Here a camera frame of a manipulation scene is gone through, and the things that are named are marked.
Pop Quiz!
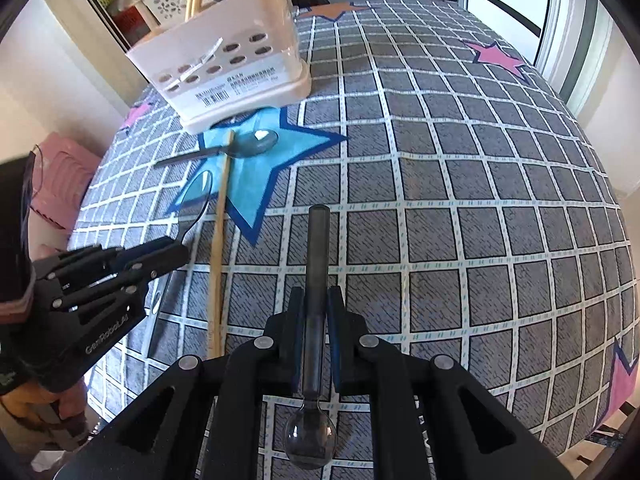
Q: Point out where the beige plastic utensil holder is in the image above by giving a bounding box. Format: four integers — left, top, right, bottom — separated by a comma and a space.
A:
127, 0, 311, 134

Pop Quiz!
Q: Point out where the pink plastic stool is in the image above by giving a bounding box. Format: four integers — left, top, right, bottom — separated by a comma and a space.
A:
30, 132, 101, 233

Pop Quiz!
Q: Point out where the grey checked star tablecloth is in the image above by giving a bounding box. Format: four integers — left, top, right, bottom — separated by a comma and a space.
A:
67, 0, 640, 480

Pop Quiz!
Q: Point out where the red dish basin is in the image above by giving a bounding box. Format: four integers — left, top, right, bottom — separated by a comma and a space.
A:
114, 6, 151, 46

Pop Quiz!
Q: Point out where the beige flower-cutout storage cart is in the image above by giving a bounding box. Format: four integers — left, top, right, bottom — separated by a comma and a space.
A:
142, 0, 186, 27

